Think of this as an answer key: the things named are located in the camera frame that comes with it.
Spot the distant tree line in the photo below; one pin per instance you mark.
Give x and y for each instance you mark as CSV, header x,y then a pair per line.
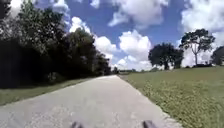
x,y
128,71

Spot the grey asphalt path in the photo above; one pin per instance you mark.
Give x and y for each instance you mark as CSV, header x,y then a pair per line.
x,y
96,103

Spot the wide dense dark tree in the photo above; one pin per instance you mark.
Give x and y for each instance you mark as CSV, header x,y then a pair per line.
x,y
165,55

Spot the wood of dark trees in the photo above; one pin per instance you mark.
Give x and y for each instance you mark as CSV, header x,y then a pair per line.
x,y
43,56

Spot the robot's own part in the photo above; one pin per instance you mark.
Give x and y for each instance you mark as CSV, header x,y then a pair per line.
x,y
149,124
76,125

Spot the wide grass field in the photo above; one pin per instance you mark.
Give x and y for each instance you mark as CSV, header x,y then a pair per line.
x,y
186,90

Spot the narrow grass strip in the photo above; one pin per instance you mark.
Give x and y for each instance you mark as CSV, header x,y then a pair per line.
x,y
30,91

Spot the tall tree with thin trunk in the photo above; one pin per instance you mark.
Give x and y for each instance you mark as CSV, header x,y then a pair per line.
x,y
197,38

